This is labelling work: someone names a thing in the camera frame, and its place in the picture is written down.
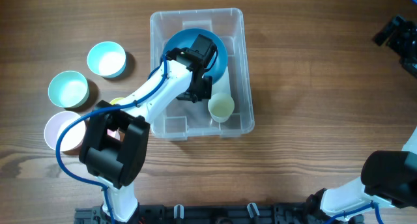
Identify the cream cup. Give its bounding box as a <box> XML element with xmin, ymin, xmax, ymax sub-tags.
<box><xmin>208</xmin><ymin>92</ymin><xmax>235</xmax><ymax>123</ymax></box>

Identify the clear plastic storage container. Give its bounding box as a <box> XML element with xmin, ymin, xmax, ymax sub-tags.
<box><xmin>150</xmin><ymin>8</ymin><xmax>255</xmax><ymax>140</ymax></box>

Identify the dark blue bowl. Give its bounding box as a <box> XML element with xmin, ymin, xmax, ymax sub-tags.
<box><xmin>163</xmin><ymin>28</ymin><xmax>228</xmax><ymax>83</ymax></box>

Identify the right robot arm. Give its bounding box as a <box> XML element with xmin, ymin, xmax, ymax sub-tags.
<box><xmin>302</xmin><ymin>16</ymin><xmax>416</xmax><ymax>223</ymax></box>

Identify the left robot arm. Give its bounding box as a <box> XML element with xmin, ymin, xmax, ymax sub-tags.
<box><xmin>79</xmin><ymin>31</ymin><xmax>227</xmax><ymax>223</ymax></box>

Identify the white label in container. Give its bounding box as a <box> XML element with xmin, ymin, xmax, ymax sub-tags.
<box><xmin>212</xmin><ymin>68</ymin><xmax>231</xmax><ymax>95</ymax></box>

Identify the yellow cup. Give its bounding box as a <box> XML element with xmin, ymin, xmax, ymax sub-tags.
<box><xmin>109</xmin><ymin>97</ymin><xmax>124</xmax><ymax>105</ymax></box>

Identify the pink cup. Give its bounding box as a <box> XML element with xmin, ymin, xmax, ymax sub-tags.
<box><xmin>107</xmin><ymin>130</ymin><xmax>121</xmax><ymax>140</ymax></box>

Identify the light blue cup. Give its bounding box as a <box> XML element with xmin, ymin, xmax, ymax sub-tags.
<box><xmin>87</xmin><ymin>41</ymin><xmax>126</xmax><ymax>78</ymax></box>

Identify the mint green cup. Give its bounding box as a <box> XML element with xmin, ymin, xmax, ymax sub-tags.
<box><xmin>48</xmin><ymin>70</ymin><xmax>90</xmax><ymax>108</ymax></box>

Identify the lilac cup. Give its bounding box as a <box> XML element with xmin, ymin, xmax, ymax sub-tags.
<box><xmin>44</xmin><ymin>111</ymin><xmax>87</xmax><ymax>152</ymax></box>

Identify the left blue cable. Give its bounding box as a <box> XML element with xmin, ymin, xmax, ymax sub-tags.
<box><xmin>55</xmin><ymin>53</ymin><xmax>170</xmax><ymax>224</ymax></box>

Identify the blue cable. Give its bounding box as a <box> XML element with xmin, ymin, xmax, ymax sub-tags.
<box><xmin>324</xmin><ymin>0</ymin><xmax>417</xmax><ymax>224</ymax></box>
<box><xmin>55</xmin><ymin>53</ymin><xmax>170</xmax><ymax>224</ymax></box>

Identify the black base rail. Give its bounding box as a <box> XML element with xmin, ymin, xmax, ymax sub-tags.
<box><xmin>73</xmin><ymin>203</ymin><xmax>364</xmax><ymax>224</ymax></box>

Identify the right blue cable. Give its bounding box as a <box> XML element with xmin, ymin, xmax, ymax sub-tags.
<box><xmin>324</xmin><ymin>0</ymin><xmax>417</xmax><ymax>224</ymax></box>

